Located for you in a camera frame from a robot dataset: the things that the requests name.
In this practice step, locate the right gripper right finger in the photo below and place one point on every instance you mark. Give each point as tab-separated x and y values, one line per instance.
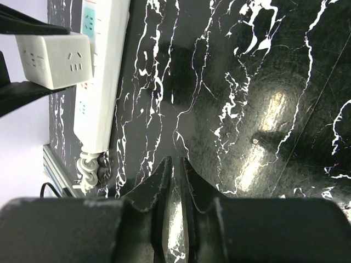
222	229

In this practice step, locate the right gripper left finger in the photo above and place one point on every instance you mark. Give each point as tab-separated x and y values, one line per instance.
128	229

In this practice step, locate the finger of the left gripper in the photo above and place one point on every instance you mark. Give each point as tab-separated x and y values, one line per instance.
15	95
14	22

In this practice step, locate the white cube socket adapter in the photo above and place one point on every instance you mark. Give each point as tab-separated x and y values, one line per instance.
56	61

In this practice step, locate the white multicolour power strip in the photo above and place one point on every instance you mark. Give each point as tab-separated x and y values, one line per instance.
105	23

